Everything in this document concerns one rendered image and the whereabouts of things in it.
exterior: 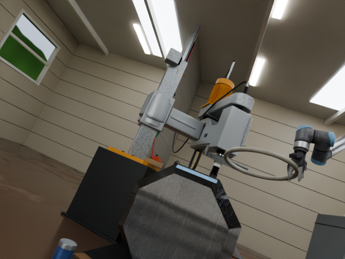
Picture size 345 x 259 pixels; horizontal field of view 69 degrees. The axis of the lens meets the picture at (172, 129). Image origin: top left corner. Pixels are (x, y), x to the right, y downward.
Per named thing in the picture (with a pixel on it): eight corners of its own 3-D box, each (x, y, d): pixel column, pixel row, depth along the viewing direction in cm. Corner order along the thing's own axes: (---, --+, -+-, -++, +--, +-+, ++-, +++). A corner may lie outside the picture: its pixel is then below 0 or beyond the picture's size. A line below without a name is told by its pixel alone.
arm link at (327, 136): (331, 145, 163) (310, 141, 168) (336, 129, 157) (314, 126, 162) (332, 153, 155) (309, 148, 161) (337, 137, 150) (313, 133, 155)
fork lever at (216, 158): (201, 153, 254) (203, 149, 255) (217, 161, 258) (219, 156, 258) (228, 166, 187) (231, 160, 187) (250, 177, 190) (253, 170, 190)
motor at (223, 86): (200, 107, 321) (211, 80, 329) (221, 117, 326) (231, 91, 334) (209, 103, 294) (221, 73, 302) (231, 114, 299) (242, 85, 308)
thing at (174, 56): (161, 57, 284) (166, 45, 287) (165, 65, 301) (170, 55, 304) (177, 60, 277) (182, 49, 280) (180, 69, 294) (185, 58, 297)
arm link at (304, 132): (314, 125, 159) (297, 122, 163) (312, 142, 155) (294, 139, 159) (312, 131, 167) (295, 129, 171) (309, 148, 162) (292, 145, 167)
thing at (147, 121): (130, 118, 276) (145, 86, 285) (141, 128, 308) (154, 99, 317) (157, 128, 265) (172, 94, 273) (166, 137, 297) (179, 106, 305)
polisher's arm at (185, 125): (140, 111, 269) (150, 91, 274) (136, 116, 302) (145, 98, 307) (200, 140, 282) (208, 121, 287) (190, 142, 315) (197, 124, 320)
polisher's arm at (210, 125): (185, 154, 304) (200, 118, 314) (202, 162, 308) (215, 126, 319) (209, 153, 234) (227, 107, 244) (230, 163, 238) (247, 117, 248)
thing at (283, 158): (210, 158, 186) (211, 154, 187) (265, 184, 195) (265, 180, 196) (250, 143, 141) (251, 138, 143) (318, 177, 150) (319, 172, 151)
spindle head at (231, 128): (200, 150, 257) (216, 111, 266) (218, 159, 261) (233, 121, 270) (215, 149, 222) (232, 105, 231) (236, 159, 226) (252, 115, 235)
